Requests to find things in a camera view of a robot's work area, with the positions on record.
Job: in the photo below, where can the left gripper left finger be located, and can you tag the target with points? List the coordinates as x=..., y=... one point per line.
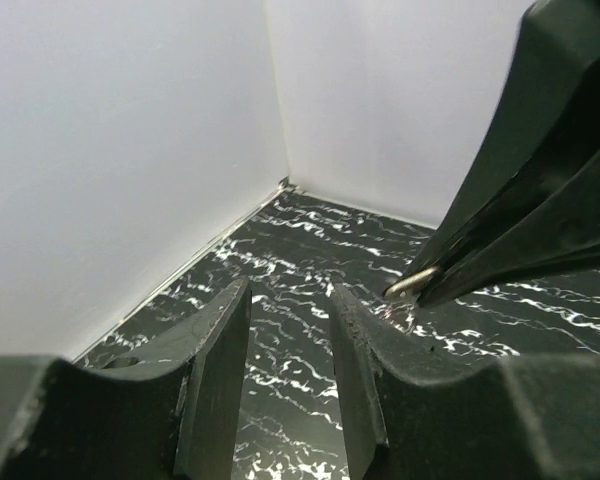
x=188, y=383

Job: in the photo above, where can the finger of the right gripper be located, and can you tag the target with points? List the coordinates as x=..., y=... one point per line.
x=562, y=235
x=558, y=45

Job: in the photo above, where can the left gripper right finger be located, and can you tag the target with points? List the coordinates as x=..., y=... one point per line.
x=409, y=412

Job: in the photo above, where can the red keyring with keys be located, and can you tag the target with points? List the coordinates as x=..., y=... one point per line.
x=408, y=288

